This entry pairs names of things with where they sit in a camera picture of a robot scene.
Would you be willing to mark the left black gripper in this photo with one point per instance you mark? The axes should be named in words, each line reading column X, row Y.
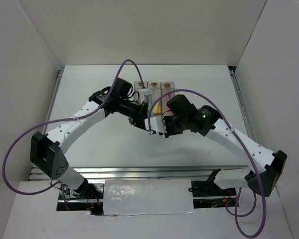
column 140, row 113

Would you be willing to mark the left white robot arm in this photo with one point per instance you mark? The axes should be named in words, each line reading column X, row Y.
column 47, row 151

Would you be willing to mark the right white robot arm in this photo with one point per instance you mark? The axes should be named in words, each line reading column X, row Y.
column 264, row 166

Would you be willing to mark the clear plastic container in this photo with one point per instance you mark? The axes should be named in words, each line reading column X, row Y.
column 155, row 92
column 167, row 90
column 139, row 87

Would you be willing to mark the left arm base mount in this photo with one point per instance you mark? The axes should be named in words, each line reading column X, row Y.
column 89, row 199

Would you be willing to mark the middle clear plastic container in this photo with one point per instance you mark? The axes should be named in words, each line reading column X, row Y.
column 155, row 92

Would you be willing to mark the white cover plate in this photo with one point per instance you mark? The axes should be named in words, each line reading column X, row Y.
column 147, row 197

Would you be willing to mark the yellow highlighter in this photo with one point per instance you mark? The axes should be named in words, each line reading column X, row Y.
column 157, row 110

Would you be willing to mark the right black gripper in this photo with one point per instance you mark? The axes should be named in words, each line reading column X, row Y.
column 169, row 132

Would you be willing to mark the right clear plastic container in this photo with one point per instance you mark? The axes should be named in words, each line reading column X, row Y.
column 167, row 90

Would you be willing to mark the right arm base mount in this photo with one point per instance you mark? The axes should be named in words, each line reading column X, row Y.
column 208, row 188

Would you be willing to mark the left clear plastic container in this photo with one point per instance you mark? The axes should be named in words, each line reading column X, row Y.
column 139, row 87

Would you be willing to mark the aluminium frame rail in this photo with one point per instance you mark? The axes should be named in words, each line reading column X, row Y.
column 114, row 148

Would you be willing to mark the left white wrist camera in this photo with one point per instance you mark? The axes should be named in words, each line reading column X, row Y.
column 145, row 96

